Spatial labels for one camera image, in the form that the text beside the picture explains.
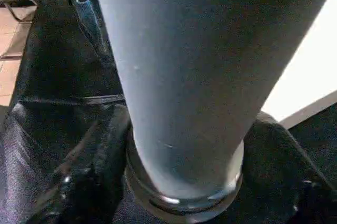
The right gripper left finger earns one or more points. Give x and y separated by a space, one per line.
79 182

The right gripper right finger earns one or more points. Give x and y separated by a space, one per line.
295 182

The white plastic table leg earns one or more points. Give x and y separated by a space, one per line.
200 77

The black work mat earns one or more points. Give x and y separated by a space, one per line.
52 77

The white flat board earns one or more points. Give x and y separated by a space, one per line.
310 71

